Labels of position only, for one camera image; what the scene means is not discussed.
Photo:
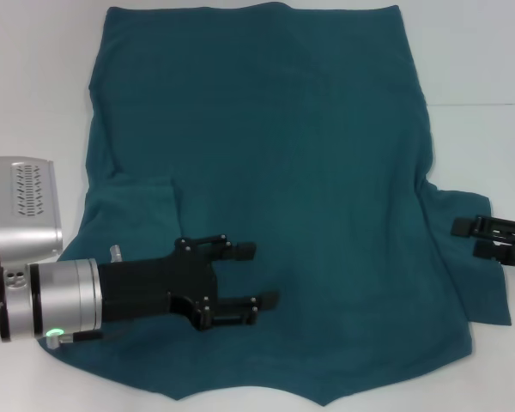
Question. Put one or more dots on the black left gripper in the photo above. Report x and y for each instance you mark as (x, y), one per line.
(154, 287)

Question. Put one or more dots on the teal blue t-shirt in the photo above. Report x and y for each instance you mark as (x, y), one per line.
(283, 150)

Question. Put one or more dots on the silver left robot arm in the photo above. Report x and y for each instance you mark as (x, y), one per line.
(56, 296)

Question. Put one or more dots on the small silver connector plug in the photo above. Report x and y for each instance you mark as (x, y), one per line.
(116, 253)

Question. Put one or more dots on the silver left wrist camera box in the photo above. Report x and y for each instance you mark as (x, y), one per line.
(30, 206)

